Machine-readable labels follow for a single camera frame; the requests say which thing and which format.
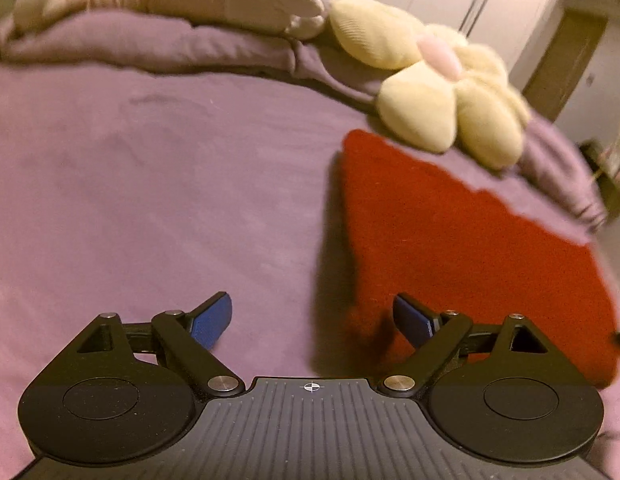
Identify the purple duvet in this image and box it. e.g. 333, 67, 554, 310
0, 9, 611, 233

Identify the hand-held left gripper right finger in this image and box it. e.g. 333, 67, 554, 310
377, 293, 551, 401

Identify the cream flower-shaped pillow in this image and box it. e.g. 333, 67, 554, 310
329, 0, 534, 172

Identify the brown door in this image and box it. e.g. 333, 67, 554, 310
521, 9, 610, 122

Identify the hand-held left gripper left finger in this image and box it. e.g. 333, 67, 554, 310
76, 291, 247, 400

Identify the yellow-green side table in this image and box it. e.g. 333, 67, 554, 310
578, 140, 620, 222

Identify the purple bed sheet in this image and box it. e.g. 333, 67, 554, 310
0, 55, 620, 480

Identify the red knitted cardigan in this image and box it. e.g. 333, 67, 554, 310
340, 129, 620, 389

